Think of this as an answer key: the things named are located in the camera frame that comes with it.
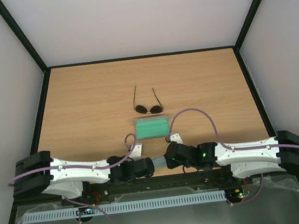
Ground light blue cleaning cloth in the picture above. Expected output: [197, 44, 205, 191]
[152, 157, 167, 169]

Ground grey glasses case green lining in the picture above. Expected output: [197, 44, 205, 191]
[134, 114, 170, 140]

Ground round dark sunglasses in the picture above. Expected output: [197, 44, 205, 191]
[130, 82, 164, 117]

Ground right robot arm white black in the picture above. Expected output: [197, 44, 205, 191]
[164, 130, 299, 185]

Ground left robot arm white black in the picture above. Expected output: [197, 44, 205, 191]
[8, 143, 155, 199]

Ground right green circuit board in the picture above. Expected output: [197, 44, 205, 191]
[229, 185, 251, 198]

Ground green circuit board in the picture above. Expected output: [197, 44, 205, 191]
[229, 185, 251, 198]
[75, 206, 98, 216]

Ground left green circuit board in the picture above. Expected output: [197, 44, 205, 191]
[75, 206, 98, 216]

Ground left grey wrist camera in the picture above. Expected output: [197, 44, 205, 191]
[129, 143, 143, 161]

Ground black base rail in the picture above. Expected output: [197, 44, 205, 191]
[13, 158, 299, 214]

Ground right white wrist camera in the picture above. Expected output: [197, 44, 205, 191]
[165, 133, 183, 144]

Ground light blue slotted cable duct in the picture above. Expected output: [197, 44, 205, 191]
[22, 191, 226, 224]

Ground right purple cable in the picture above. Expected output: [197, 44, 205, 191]
[162, 95, 299, 215]

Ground black enclosure frame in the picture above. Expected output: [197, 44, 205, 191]
[0, 0, 299, 224]

